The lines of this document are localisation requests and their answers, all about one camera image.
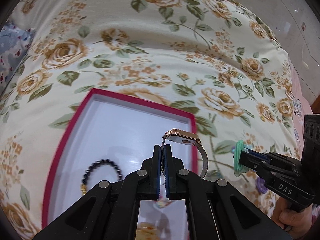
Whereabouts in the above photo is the mint green hair tie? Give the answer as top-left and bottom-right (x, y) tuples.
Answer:
(231, 139), (253, 178)

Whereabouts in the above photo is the pastel crystal bead bracelet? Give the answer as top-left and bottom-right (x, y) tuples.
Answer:
(153, 196), (176, 209)

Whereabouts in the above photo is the rose gold mesh band watch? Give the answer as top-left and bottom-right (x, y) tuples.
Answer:
(162, 128), (208, 179)

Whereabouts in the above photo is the gold hair claw clip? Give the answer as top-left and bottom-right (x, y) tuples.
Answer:
(135, 222), (160, 240)

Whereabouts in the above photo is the black bead bracelet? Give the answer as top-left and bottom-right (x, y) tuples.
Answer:
(80, 158), (123, 196)

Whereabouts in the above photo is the person's right hand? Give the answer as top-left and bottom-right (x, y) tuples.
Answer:
(271, 197), (318, 239)

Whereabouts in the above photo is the red shallow box white inside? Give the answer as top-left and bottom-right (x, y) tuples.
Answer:
(42, 88), (196, 239)

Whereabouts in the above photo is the pink heart print sheet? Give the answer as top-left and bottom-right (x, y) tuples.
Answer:
(289, 61), (312, 150)

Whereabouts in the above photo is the cream floral blanket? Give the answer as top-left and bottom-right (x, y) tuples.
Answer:
(1, 0), (301, 239)

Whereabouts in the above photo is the blue bear print pillow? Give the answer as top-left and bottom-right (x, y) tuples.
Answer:
(0, 22), (35, 94)

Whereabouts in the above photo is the purple hair tie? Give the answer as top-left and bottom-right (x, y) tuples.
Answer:
(254, 177), (270, 195)

